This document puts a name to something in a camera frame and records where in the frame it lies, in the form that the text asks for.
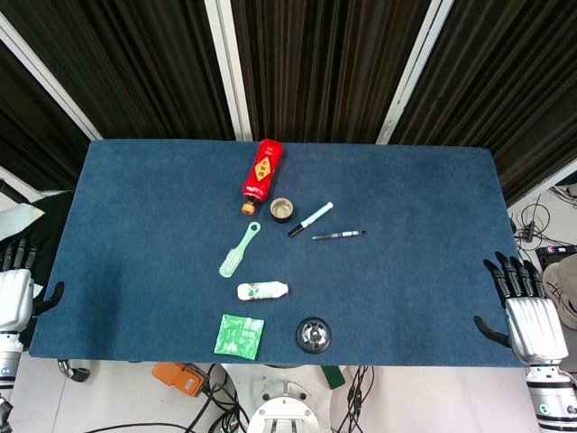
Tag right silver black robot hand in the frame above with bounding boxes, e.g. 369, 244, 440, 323
472, 251, 570, 365

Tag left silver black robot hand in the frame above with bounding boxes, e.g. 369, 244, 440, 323
0, 235, 66, 334

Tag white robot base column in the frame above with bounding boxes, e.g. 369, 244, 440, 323
224, 363, 349, 433

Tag slim dark gel pen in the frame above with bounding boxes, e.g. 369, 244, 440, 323
311, 230, 367, 241

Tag beige cap with print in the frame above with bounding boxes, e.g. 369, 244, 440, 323
542, 253, 577, 330

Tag black device with pink label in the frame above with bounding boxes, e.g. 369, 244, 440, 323
535, 244, 577, 272

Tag black table caster wheel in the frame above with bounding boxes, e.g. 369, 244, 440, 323
57, 358, 91, 383

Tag blue felt table mat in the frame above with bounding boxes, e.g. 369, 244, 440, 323
28, 139, 533, 367

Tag green flat piece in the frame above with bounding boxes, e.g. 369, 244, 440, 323
321, 364, 347, 390

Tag round black metal puck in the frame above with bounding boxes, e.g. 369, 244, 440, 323
295, 317, 334, 355

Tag mint green hairbrush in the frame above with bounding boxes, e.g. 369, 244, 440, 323
218, 221, 262, 279

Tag green white sachet packet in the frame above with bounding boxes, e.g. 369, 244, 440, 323
213, 313, 266, 361

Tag white marker with black cap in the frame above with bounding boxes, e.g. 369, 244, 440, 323
288, 201, 335, 238

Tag small white green bottle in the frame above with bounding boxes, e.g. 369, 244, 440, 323
236, 281, 289, 301

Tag red drink bottle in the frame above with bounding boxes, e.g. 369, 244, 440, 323
240, 138, 285, 216

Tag black cable bundle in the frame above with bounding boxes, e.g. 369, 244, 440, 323
508, 182, 577, 252

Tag black cables under table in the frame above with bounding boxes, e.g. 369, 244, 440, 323
335, 364, 378, 433

